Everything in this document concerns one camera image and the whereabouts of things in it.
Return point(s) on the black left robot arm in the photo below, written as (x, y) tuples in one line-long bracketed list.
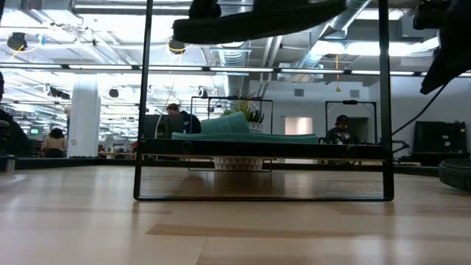
[(1, 7)]

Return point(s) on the green plant in patterned pot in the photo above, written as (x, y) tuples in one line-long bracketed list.
[(238, 164)]

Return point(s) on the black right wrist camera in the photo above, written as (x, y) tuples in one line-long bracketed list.
[(430, 14)]

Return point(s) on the person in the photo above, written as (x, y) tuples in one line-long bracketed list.
[(340, 134), (189, 123), (54, 143), (14, 140)]

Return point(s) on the silver spiral air duct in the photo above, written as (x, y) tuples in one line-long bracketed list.
[(232, 59), (353, 7)]

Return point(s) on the dark slide sandal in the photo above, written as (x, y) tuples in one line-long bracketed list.
[(239, 31), (456, 174)]

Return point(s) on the black metal shoe shelf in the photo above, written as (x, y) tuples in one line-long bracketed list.
[(257, 150)]

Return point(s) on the teal slide sandal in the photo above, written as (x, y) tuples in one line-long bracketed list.
[(224, 125)]

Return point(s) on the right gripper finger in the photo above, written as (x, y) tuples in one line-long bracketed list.
[(450, 68)]

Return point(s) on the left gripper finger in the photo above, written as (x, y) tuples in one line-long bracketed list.
[(204, 9)]

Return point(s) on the white square column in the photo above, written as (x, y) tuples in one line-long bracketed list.
[(84, 117)]

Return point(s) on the black aluminium table frame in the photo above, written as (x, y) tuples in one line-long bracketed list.
[(73, 162)]

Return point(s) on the long linear ceiling light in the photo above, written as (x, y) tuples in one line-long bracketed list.
[(239, 69)]

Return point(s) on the black background rig frame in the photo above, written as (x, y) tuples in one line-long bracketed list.
[(349, 102)]

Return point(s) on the black monitor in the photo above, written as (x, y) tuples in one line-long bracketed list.
[(156, 127)]

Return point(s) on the black equipment case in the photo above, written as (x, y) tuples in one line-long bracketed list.
[(438, 138)]

